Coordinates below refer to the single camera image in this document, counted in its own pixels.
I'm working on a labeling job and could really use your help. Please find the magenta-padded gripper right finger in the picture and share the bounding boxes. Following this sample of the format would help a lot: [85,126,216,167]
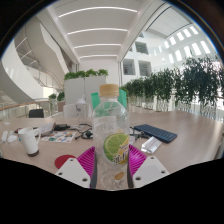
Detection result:
[126,143,171,190]

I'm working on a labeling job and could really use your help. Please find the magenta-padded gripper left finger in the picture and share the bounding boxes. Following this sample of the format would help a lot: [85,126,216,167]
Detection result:
[54,146,99,190]

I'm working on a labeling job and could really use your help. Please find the clear lime-label drink bottle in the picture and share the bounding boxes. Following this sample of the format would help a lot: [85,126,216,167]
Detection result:
[91,83,131,191]

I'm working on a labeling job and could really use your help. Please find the clear white-lidded water bottle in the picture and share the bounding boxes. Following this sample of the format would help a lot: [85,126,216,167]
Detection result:
[75,95,88,125]

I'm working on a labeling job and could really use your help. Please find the flat round red coaster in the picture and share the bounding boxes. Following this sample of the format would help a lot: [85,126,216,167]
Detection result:
[54,154,78,170]

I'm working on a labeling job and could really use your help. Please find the clear plastic packet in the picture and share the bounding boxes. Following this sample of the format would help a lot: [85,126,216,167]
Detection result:
[140,135,163,154]

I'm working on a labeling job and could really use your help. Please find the colourful sticker sheet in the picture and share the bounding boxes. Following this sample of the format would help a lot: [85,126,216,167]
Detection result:
[41,130,78,144]

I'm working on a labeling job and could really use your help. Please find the black power adapter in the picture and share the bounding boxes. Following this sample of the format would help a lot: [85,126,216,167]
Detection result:
[54,123,71,132]

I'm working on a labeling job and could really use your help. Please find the open printed booklet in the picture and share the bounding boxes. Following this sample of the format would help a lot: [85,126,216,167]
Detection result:
[36,121,57,136]

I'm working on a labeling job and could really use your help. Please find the white ceramic mug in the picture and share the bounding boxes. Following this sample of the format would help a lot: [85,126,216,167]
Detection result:
[17,126,42,158]

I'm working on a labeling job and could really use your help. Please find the white chair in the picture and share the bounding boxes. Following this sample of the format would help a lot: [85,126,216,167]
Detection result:
[62,103,93,118]

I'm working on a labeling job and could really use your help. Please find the black office chair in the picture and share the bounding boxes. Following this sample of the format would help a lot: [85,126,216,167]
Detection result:
[28,108,45,119]

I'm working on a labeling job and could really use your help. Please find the brown planter with shrubs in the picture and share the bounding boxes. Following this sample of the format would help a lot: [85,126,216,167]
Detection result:
[48,91,66,113]

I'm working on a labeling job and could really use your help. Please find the green tote bag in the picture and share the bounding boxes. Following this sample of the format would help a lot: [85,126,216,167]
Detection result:
[90,88,128,111]

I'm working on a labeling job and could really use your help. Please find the white power strip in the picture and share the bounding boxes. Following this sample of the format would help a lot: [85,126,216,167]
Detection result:
[1,130,9,144]

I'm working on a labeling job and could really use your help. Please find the white cabinet topped with plants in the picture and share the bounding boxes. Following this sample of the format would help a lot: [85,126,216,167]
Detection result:
[63,68,109,106]

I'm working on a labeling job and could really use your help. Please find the row of green potted trees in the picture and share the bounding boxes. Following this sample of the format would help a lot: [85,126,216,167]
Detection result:
[119,54,224,118]

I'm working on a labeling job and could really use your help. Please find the long ceiling light strips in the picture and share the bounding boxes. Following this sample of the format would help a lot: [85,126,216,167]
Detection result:
[58,5,138,59]

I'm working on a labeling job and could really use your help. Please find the tangled black cables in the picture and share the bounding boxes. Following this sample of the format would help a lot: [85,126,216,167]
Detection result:
[74,123,151,140]

